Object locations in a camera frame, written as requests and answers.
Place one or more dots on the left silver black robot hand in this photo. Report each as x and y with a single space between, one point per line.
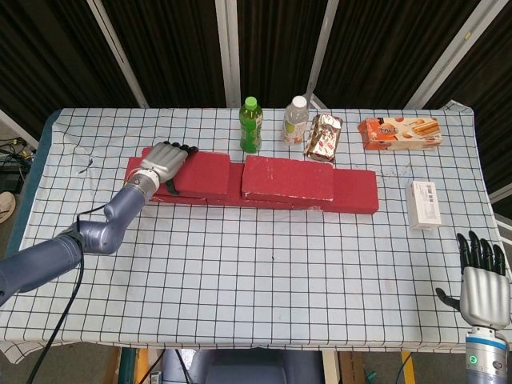
164 162

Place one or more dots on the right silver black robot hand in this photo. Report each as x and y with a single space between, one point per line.
484 296

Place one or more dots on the red brick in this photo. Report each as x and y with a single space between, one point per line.
288 178
134 168
208 174
358 192
236 186

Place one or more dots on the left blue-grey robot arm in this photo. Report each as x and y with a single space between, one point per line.
96 232

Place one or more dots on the green drink bottle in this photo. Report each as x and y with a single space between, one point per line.
250 128

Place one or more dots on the small white carton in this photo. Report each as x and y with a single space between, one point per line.
424 204

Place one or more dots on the dark pleated curtain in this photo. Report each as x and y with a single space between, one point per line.
180 48

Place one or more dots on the clear bottle with white cap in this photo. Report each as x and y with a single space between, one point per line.
295 124

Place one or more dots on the brown cardboard box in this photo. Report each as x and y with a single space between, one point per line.
351 368

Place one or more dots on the black box on floor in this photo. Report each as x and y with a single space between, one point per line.
10 178

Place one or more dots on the gold foil snack pack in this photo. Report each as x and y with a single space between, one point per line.
323 138

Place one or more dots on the beige shoe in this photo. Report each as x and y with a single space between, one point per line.
6 208

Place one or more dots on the white black checked tablecloth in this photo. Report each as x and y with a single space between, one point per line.
280 280

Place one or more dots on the orange biscuit box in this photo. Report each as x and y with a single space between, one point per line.
400 134

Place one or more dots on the wooden table leg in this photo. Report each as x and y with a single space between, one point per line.
113 366

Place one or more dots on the blue-grey robot torso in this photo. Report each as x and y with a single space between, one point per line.
240 368

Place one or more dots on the white metal frame bar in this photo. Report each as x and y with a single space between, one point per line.
502 196
18 128

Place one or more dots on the white metal frame post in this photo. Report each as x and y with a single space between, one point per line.
228 52
448 56
120 56
321 52

